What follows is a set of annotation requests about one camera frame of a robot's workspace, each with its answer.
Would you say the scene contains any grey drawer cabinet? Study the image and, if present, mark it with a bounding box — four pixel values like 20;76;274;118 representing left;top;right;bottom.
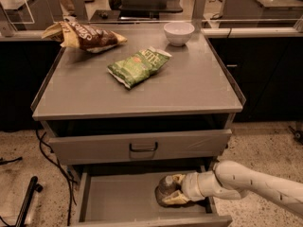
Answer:
30;22;246;227

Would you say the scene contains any green chip bag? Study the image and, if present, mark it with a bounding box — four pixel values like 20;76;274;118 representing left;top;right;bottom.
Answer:
108;46;171;89

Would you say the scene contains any brown chip bag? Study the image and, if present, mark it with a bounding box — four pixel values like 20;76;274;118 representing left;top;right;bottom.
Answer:
42;22;127;53

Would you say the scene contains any grey open lower drawer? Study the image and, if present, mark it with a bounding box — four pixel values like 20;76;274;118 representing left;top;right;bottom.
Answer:
72;158;232;227

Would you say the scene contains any clear plastic water bottle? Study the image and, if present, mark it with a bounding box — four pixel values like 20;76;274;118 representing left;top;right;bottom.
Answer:
154;175;180;207

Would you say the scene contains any white bowl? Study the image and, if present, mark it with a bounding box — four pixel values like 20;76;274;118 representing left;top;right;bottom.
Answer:
164;22;195;46

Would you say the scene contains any grey upper drawer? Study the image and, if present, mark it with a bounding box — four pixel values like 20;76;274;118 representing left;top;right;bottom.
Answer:
49;130;231;166

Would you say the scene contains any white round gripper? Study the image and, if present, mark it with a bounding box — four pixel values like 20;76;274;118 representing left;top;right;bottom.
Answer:
162;172;206;205

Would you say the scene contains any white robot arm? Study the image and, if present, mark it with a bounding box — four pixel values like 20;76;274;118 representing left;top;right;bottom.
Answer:
155;160;303;218

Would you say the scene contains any black drawer handle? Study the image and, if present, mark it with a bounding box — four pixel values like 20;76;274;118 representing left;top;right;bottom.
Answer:
129;142;158;153

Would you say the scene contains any black floor cable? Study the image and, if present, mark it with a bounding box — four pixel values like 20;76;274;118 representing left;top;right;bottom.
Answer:
35;129;78;227

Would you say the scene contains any black stand on floor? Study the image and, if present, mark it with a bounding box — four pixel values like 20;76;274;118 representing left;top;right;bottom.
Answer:
15;176;44;227

